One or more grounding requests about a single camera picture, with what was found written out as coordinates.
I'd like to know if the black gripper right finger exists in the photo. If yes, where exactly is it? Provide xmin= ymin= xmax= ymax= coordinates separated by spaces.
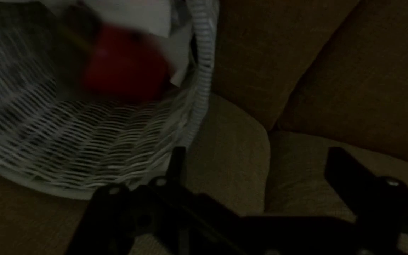
xmin=324 ymin=148 xmax=408 ymax=255

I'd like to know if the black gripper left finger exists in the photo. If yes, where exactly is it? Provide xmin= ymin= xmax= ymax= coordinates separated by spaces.
xmin=64 ymin=145 xmax=244 ymax=255

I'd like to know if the gray woven basket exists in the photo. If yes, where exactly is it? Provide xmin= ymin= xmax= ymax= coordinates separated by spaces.
xmin=0 ymin=0 xmax=220 ymax=200

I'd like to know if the red cup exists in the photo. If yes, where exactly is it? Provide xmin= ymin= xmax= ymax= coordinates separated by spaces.
xmin=82 ymin=25 xmax=169 ymax=103

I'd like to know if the white cloth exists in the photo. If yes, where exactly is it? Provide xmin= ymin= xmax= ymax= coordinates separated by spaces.
xmin=40 ymin=0 xmax=193 ymax=87

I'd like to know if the brown fabric sofa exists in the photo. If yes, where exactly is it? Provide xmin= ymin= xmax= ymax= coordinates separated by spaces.
xmin=0 ymin=0 xmax=408 ymax=255

